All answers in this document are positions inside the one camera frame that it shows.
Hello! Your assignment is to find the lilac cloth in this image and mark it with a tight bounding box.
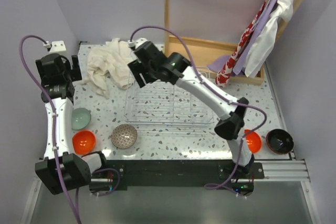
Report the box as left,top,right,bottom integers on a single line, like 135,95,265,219
207,0,277,77

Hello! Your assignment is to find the red white patterned cloth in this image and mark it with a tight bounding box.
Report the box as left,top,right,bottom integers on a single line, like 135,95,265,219
215,0,269,87

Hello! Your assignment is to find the orange bowl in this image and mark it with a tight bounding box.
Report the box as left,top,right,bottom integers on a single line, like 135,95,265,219
72,130,96,155
245,129,262,154

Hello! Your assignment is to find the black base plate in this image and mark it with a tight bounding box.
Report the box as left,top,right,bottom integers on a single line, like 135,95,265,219
88,158,264,197

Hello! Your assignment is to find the black glossy bowl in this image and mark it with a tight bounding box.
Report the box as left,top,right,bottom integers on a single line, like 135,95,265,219
266,129,294,155

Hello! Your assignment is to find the white hanging cloth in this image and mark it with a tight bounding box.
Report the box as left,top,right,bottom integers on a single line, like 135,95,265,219
245,0,293,77

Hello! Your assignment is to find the white wire dish rack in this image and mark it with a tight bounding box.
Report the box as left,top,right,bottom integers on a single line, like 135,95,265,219
124,81,214,127

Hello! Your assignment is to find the pale green bowl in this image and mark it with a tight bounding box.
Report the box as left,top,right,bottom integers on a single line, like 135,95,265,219
71,108,91,130

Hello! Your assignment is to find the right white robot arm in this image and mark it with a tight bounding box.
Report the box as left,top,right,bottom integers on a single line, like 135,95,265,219
128,39,255,178

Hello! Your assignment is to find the cream crumpled cloth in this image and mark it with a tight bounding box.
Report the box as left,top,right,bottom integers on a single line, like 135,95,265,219
82,38,134,99

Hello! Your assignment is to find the aluminium rail frame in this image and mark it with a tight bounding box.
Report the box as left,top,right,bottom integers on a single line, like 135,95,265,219
20,159,321,223

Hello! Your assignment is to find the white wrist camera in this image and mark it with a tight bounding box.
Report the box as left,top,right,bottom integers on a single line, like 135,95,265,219
43,41,67,54
128,38,147,50

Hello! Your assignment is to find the wooden tray stand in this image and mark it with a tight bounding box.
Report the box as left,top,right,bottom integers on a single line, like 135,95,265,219
163,0,303,86

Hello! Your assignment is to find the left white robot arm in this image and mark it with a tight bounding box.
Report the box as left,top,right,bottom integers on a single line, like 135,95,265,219
35,53,109,195

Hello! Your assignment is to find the brown patterned bowl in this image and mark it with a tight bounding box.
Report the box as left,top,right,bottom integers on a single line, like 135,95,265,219
111,124,138,149

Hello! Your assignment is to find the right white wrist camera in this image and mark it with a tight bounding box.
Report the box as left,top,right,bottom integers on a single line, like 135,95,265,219
128,38,147,50

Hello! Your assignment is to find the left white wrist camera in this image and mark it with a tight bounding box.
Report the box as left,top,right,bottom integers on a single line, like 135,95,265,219
43,41,67,54

